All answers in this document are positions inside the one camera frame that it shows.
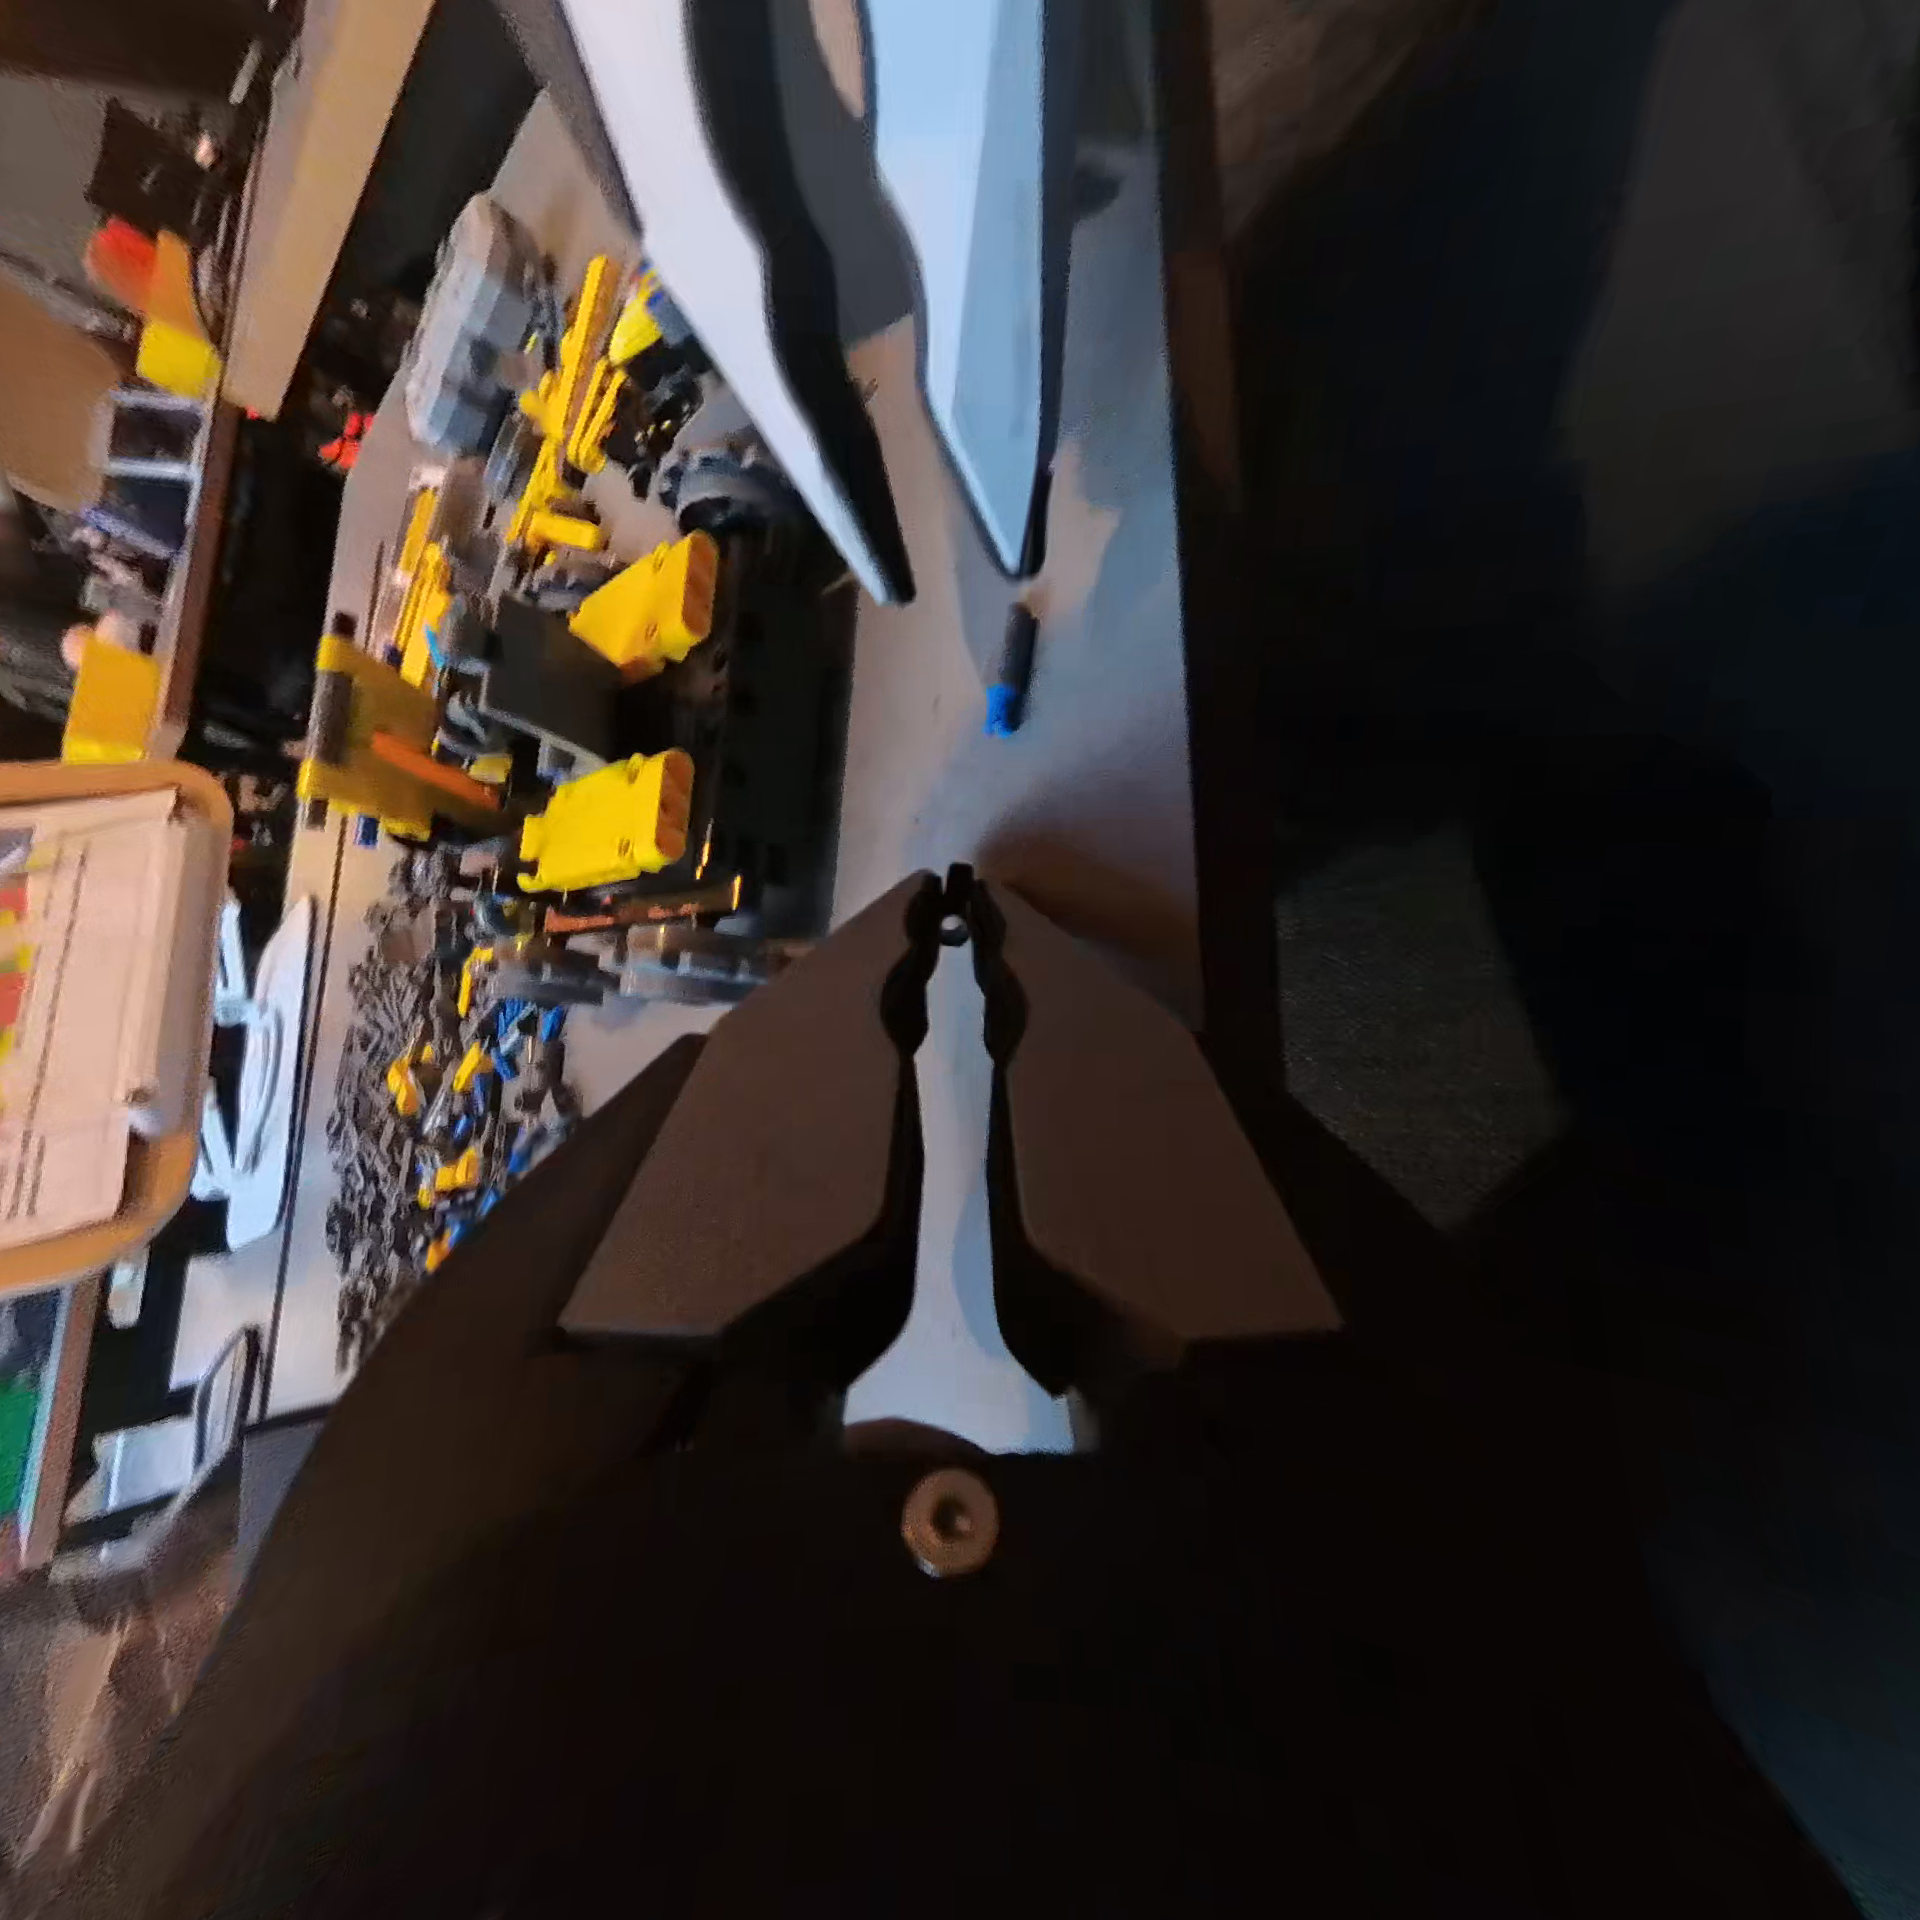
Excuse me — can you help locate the grey motor brick unit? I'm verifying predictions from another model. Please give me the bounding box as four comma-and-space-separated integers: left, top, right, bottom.
403, 191, 560, 453

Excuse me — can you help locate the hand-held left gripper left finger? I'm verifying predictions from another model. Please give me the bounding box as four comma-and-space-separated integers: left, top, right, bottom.
556, 870, 941, 1390

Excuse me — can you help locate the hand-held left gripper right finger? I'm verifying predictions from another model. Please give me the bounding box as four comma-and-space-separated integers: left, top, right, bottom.
969, 865, 1344, 1401

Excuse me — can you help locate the white object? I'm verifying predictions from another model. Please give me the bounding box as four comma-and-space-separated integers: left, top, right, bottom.
192, 895, 319, 1249

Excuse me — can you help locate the tan tray with papers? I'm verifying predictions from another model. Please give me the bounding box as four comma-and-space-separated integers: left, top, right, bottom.
0, 757, 238, 1296

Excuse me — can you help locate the black yellow toy vehicle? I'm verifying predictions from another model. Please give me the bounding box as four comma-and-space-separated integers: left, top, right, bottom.
296, 449, 847, 1011

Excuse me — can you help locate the background table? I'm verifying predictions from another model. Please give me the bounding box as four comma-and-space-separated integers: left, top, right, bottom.
224, 0, 444, 424

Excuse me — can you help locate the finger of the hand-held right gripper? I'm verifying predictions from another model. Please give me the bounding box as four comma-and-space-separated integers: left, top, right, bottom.
859, 0, 1079, 585
573, 0, 921, 607

